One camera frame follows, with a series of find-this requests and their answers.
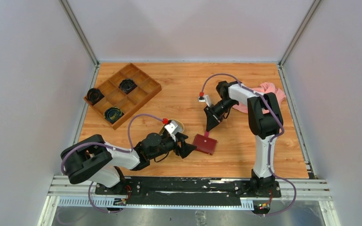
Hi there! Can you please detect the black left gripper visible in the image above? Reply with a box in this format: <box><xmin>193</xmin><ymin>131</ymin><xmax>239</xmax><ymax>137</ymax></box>
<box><xmin>148</xmin><ymin>131</ymin><xmax>197</xmax><ymax>160</ymax></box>

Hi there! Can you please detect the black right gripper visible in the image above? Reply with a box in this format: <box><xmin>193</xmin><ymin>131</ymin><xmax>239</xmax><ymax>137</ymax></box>
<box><xmin>204</xmin><ymin>99</ymin><xmax>238</xmax><ymax>132</ymax></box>

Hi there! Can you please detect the beige oval tray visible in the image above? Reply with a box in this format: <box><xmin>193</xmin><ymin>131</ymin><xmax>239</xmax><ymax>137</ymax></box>
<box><xmin>159</xmin><ymin>119</ymin><xmax>185</xmax><ymax>138</ymax></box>

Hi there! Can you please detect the red leather card holder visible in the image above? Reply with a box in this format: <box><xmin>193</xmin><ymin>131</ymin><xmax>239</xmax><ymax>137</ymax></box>
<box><xmin>193</xmin><ymin>131</ymin><xmax>218</xmax><ymax>155</ymax></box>

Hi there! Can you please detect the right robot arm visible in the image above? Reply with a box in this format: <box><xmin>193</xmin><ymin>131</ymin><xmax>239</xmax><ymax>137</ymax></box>
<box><xmin>198</xmin><ymin>81</ymin><xmax>284</xmax><ymax>197</ymax></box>

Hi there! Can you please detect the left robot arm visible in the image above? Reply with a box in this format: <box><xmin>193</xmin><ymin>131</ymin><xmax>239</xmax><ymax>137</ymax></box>
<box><xmin>60</xmin><ymin>132</ymin><xmax>197</xmax><ymax>194</ymax></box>

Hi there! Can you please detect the pink cloth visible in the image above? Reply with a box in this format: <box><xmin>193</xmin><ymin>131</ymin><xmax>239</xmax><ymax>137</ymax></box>
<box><xmin>232</xmin><ymin>82</ymin><xmax>286</xmax><ymax>113</ymax></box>

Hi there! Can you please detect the black round part lower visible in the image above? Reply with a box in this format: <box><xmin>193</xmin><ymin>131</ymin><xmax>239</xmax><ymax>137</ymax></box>
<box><xmin>104</xmin><ymin>107</ymin><xmax>124</xmax><ymax>124</ymax></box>

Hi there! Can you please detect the black round part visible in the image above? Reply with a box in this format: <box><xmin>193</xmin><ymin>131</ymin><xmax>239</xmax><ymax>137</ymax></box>
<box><xmin>86</xmin><ymin>88</ymin><xmax>105</xmax><ymax>105</ymax></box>
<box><xmin>118</xmin><ymin>79</ymin><xmax>137</xmax><ymax>94</ymax></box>
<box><xmin>104</xmin><ymin>107</ymin><xmax>124</xmax><ymax>124</ymax></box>

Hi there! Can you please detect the brown wooden divided tray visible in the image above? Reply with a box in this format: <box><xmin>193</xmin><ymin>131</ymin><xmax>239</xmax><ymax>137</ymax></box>
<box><xmin>84</xmin><ymin>63</ymin><xmax>162</xmax><ymax>130</ymax></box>

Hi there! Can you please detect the black round part upper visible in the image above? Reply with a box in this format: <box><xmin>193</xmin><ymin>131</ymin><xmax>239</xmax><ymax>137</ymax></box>
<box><xmin>118</xmin><ymin>79</ymin><xmax>137</xmax><ymax>94</ymax></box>

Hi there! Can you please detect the black round part left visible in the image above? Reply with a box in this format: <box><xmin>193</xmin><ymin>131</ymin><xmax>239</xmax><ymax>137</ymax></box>
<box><xmin>86</xmin><ymin>88</ymin><xmax>105</xmax><ymax>105</ymax></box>

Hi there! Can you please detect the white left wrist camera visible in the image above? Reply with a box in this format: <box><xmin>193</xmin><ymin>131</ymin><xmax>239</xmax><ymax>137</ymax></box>
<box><xmin>164</xmin><ymin>119</ymin><xmax>184</xmax><ymax>135</ymax></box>

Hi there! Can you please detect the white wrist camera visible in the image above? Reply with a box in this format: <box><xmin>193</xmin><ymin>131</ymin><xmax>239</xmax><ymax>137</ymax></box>
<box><xmin>198</xmin><ymin>93</ymin><xmax>213</xmax><ymax>107</ymax></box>
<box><xmin>164</xmin><ymin>119</ymin><xmax>184</xmax><ymax>135</ymax></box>

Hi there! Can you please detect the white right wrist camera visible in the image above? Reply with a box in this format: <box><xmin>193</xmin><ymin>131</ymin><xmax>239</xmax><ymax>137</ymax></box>
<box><xmin>198</xmin><ymin>93</ymin><xmax>213</xmax><ymax>107</ymax></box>

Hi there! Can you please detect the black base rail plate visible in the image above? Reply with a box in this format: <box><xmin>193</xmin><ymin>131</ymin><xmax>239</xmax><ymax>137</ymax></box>
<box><xmin>95</xmin><ymin>176</ymin><xmax>281</xmax><ymax>207</ymax></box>

